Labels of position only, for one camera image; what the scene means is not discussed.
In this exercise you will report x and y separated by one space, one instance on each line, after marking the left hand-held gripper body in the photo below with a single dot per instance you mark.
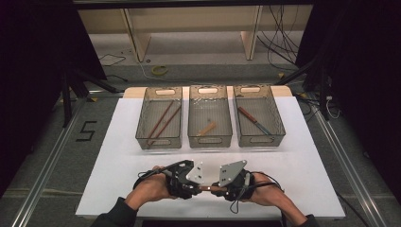
178 183

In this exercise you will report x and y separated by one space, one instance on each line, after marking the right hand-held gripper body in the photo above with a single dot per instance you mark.
239 186

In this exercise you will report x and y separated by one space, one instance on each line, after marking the brown wooden chopstick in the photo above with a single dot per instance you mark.
160 119
167 123

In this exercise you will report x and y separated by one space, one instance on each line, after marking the translucent grey plastic bin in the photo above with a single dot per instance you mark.
148 116
209 110
268 113

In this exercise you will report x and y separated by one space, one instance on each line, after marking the person's left hand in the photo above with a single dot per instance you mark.
149 189

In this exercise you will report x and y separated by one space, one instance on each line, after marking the person's right hand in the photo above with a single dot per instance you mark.
268 194

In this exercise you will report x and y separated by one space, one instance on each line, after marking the white table mat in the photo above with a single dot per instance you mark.
110 176

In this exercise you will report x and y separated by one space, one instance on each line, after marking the yellow tape roll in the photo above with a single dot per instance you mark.
153 70

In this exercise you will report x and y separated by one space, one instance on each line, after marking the yellow tape piece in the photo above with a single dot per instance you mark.
93 99
281 75

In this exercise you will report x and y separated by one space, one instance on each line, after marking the black tripod stand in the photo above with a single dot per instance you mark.
66 101
323 94

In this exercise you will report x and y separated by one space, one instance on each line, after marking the black curtain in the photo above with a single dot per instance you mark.
31 63
372 63

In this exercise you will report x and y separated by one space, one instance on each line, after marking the aluminium floor rail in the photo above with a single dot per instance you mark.
47 167
346 167

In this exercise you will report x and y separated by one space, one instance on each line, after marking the light wooden desk frame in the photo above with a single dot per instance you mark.
138 38

